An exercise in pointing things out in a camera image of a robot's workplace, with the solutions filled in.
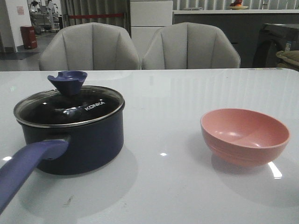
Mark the pink plastic bowl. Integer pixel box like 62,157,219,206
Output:
200,108,291,167

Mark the red trash bin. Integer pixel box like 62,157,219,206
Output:
20,26,37,49

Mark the grey counter white top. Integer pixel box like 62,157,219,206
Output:
173,10,299,68

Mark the dark grey appliance cabinet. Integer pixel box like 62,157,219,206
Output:
252,23,299,68

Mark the left grey upholstered chair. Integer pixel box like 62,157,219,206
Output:
39,22,141,71

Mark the fruit plate on counter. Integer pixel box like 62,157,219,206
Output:
228,0,248,10

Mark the dark blue saucepan purple handle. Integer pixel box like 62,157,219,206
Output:
0,85,126,210

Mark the red barrier belt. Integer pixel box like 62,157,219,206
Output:
68,13,124,19

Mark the grey upholstered chair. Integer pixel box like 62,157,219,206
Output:
39,22,141,71
142,22,241,70

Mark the glass lid blue knob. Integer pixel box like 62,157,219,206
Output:
14,70,125,128

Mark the beige folded cushion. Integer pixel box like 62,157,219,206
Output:
276,50,299,71

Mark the white drawer cabinet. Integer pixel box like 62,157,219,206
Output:
130,0,173,57

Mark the right grey upholstered chair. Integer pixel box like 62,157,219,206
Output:
142,22,241,70

